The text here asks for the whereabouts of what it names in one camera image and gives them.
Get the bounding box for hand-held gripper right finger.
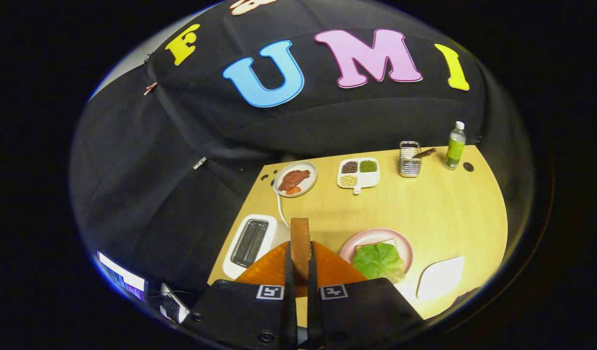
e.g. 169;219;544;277
306;241;425;350

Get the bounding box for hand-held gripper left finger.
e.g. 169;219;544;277
189;241;299;350

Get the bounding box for toasted bread slice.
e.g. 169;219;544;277
290;217;312;298

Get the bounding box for green lettuce leaf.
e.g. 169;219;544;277
352;242;407;284

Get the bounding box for white toaster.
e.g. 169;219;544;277
222;214;291;281

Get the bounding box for pink plate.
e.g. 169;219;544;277
339;228;414;285

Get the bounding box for white bread slice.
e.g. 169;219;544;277
355;238;398;249

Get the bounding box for white and black device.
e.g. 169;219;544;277
158;283;191;324

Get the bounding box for square white plate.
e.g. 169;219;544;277
416;256;465;301

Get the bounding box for brown meat slice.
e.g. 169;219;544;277
278;169;311;192

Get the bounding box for round white plate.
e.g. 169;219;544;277
273;161;318;198

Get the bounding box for white divided dish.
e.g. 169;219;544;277
337;157;380;195

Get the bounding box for lit computer monitor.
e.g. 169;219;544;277
97;250;148;303

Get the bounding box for black backdrop cloth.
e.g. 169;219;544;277
70;0;527;302

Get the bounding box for green label plastic bottle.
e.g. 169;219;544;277
444;121;467;171

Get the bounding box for white toaster cable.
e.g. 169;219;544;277
276;192;290;228

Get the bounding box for metal wire basket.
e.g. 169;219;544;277
399;141;422;178

